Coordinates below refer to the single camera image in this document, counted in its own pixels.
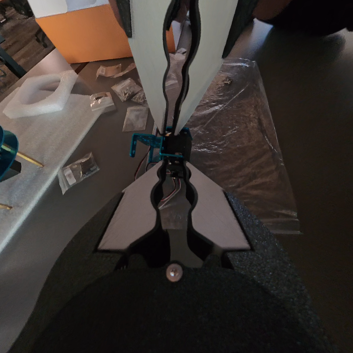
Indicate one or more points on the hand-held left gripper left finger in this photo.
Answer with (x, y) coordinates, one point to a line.
(129, 217)

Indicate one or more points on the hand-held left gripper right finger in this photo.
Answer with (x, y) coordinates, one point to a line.
(220, 217)

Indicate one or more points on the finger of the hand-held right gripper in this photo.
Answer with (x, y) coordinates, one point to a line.
(149, 41)
(209, 41)

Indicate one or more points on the blue bracket with black servo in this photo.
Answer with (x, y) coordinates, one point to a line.
(146, 140)

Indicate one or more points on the person's right forearm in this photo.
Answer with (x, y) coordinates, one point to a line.
(303, 16)

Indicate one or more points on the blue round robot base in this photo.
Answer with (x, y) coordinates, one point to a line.
(7, 154)

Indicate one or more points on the dark background desk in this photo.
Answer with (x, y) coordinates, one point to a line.
(11, 60)

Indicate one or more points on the grey desk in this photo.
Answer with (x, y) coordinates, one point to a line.
(317, 138)

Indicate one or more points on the person's right hand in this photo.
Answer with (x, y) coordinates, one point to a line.
(114, 8)

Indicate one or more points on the orange cardboard box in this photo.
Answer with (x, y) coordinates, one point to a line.
(82, 35)

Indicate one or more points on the small bag of black parts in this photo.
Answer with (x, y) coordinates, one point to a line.
(77, 171)

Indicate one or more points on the scattered small screw bags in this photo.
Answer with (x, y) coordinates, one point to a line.
(135, 118)

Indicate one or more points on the large clear plastic bag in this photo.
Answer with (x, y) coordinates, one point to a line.
(242, 138)

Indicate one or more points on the white foam sheet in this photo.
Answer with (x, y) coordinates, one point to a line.
(41, 138)

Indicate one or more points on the white foam frame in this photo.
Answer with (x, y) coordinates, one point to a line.
(19, 109)

